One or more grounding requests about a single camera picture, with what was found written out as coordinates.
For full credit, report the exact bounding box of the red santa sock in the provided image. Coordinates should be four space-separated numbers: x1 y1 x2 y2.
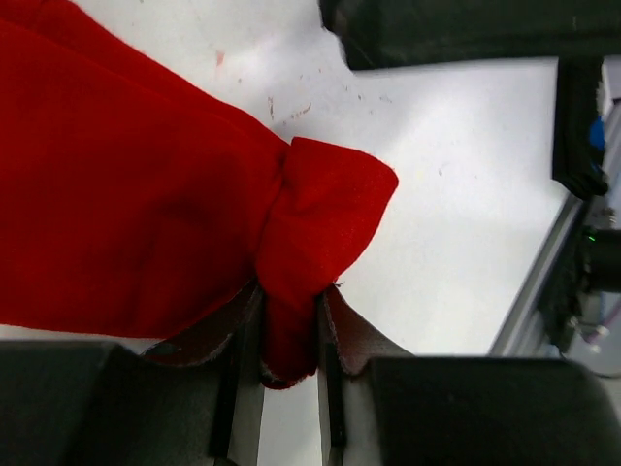
1 1 398 388

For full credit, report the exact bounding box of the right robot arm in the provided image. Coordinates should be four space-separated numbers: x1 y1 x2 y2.
318 0 620 71

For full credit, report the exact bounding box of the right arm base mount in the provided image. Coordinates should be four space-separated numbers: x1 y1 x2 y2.
538 227 620 354

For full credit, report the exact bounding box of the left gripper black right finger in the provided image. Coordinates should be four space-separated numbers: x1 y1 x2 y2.
316 287 620 465

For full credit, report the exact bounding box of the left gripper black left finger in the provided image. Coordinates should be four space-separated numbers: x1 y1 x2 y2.
1 282 264 465

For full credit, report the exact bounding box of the black blue sock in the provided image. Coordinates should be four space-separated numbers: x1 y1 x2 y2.
552 55 620 201

